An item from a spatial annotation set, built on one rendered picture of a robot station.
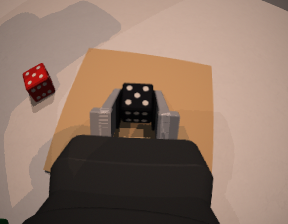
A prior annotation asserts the orange flat mat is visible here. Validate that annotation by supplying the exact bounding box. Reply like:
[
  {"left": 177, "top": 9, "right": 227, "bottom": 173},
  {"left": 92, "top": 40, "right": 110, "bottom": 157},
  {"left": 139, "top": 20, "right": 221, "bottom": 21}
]
[{"left": 43, "top": 48, "right": 214, "bottom": 173}]

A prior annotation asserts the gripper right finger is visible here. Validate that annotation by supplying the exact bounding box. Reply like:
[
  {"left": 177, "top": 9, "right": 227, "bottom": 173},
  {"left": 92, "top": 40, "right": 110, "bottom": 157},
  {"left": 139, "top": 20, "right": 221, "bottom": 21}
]
[{"left": 151, "top": 90, "right": 180, "bottom": 139}]

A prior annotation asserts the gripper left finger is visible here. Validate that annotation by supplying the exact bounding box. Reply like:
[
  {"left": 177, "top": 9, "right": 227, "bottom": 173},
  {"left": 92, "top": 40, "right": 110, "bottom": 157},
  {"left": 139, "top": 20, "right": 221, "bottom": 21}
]
[{"left": 90, "top": 89, "right": 122, "bottom": 137}]

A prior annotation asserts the red die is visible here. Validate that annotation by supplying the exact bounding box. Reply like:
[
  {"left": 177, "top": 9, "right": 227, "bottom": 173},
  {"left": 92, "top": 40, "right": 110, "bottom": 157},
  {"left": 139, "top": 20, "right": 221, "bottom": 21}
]
[{"left": 23, "top": 63, "right": 55, "bottom": 102}]

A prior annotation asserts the black die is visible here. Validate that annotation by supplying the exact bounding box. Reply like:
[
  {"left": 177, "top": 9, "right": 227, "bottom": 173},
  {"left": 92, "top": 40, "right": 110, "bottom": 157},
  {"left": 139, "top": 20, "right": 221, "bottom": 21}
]
[{"left": 121, "top": 83, "right": 153, "bottom": 123}]

